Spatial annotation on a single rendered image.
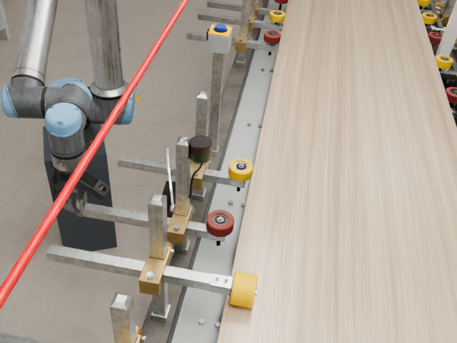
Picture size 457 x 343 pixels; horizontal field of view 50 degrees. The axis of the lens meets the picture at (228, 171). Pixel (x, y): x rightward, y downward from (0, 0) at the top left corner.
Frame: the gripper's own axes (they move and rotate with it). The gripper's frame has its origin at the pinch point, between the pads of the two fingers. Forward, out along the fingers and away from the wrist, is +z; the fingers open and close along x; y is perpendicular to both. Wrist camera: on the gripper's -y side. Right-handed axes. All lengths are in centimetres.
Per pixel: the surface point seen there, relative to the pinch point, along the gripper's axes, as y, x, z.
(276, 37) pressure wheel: -45, -122, -9
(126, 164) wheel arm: -5.4, -23.5, -1.8
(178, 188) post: -28.5, -2.5, -15.9
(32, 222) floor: 60, -60, 85
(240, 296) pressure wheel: -51, 28, -15
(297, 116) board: -60, -60, -9
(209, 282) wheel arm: -43, 26, -15
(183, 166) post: -29.7, -2.5, -24.6
